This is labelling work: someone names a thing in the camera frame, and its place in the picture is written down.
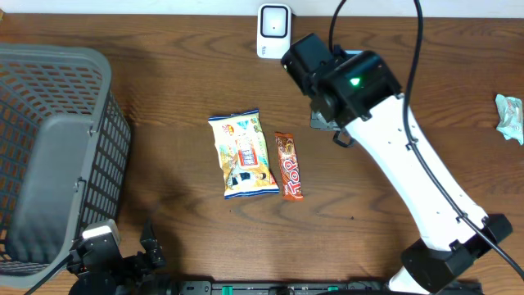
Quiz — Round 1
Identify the orange chocolate bar wrapper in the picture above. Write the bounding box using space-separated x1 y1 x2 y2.
275 132 304 202

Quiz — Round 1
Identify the yellow snack bag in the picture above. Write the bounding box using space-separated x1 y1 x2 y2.
208 109 279 199

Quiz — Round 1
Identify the light green wipes packet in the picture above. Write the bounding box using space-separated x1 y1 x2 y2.
495 94 523 145

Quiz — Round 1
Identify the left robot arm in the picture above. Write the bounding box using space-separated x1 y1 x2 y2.
66 219 179 295

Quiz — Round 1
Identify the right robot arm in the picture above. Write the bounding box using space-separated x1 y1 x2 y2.
281 34 513 294

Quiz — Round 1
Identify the white barcode scanner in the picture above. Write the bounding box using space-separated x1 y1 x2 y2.
256 3 292 60

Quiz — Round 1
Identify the grey plastic basket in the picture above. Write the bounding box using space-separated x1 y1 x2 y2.
1 43 131 288

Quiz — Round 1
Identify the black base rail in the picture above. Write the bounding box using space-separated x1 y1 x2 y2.
178 279 484 295

